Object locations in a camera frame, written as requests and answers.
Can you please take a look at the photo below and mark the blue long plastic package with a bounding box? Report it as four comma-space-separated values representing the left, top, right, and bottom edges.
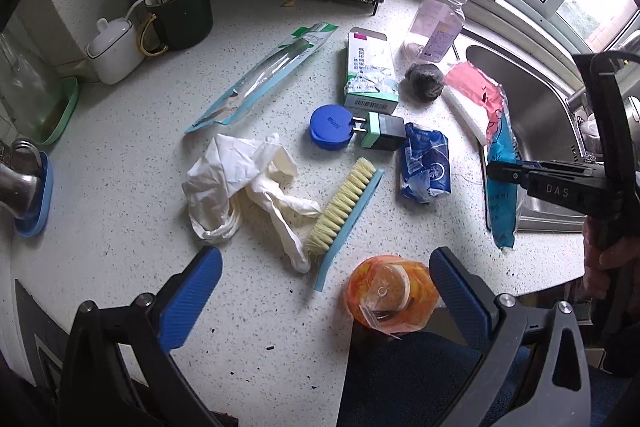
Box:
486, 113, 520, 251

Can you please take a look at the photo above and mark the blue wrapper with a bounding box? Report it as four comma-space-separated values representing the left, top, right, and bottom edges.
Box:
399, 122, 451, 205

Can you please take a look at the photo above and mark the pink plastic wrapper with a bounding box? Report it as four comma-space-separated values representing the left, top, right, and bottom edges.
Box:
444, 62, 506, 144

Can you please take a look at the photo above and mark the dark grey scouring pad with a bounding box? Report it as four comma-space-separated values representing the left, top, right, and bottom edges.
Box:
405, 63, 445, 103

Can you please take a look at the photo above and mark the white green medicine box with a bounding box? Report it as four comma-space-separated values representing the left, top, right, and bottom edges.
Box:
343, 27, 399, 115

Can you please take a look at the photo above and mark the orange plastic bag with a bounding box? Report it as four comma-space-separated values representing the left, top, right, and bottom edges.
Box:
344, 255, 439, 336

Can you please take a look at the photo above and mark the blue handled scrub brush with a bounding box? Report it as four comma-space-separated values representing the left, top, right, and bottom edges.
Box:
304, 157, 384, 291

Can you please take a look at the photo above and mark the white rubber glove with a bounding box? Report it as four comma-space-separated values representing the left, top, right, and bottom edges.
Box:
245, 133, 321, 274

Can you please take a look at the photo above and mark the green clear toothbrush package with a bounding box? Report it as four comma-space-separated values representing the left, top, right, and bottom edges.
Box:
184, 23, 337, 134

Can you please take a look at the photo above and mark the person's right hand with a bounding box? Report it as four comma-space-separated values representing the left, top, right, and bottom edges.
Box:
582, 217, 640, 310

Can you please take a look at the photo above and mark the stainless steel sink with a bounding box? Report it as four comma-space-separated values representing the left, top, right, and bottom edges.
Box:
454, 29, 596, 233

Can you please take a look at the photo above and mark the white dish cloth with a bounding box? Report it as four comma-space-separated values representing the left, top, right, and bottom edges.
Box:
442, 87, 488, 146

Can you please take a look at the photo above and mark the black green power adapter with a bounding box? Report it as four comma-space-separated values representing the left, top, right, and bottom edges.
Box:
352, 112, 407, 152

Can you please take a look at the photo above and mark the clear purple label bottle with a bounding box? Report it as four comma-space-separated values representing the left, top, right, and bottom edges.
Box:
404, 0, 468, 64

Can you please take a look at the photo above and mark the blue coaster dish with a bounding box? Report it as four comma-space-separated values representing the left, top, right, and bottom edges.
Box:
14, 152, 53, 239

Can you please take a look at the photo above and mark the blue round lid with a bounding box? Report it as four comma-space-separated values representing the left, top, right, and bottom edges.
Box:
309, 104, 355, 150

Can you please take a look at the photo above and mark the steel small teapot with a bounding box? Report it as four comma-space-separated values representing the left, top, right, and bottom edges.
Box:
0, 139, 43, 219

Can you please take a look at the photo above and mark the green tray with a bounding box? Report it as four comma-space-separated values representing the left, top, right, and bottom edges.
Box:
32, 76, 80, 146

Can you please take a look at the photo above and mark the glass carafe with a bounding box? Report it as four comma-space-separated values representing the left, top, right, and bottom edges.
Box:
1, 29, 63, 140

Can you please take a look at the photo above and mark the dark green utensil mug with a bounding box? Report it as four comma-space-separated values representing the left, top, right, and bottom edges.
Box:
137, 0, 214, 57

